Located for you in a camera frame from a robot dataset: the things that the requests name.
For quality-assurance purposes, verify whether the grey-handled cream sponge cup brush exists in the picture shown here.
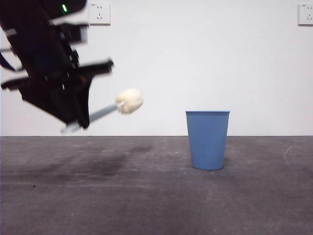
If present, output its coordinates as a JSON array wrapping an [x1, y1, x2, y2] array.
[[60, 88, 145, 135]]

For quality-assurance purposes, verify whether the blue ribbed plastic cup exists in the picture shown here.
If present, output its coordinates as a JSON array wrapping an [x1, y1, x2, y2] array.
[[185, 110, 231, 171]]

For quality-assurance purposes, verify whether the white wall socket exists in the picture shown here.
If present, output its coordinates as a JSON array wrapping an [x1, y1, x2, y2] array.
[[297, 3, 313, 27], [89, 2, 111, 26]]

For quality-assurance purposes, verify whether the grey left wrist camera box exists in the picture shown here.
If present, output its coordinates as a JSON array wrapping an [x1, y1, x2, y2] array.
[[58, 23, 89, 45]]

